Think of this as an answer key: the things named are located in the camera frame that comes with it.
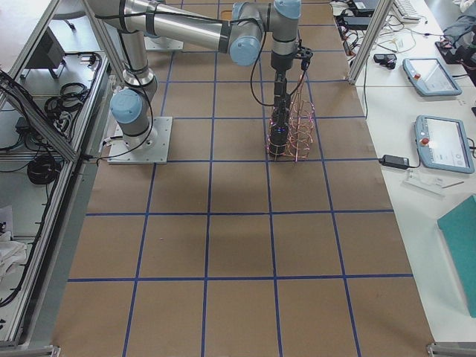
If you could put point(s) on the copper wire bottle basket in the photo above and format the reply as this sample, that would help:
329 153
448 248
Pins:
298 113

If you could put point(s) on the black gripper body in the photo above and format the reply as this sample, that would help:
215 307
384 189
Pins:
280 63

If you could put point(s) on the teach pendant near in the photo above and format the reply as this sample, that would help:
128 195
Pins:
442 144

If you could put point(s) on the black power adapter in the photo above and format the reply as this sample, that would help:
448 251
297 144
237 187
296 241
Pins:
393 161

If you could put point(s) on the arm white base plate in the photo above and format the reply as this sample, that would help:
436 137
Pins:
148 148
163 44

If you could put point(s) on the teach pendant far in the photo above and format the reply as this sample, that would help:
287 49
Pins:
430 77

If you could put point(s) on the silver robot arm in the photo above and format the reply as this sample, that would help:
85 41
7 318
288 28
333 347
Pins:
241 38

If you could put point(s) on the dark wine bottle end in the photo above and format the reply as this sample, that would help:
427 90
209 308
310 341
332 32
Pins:
277 136

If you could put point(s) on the aluminium frame post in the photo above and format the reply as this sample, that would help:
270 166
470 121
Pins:
373 30

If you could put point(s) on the teach pendant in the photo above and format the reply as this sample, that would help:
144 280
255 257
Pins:
430 77
442 144

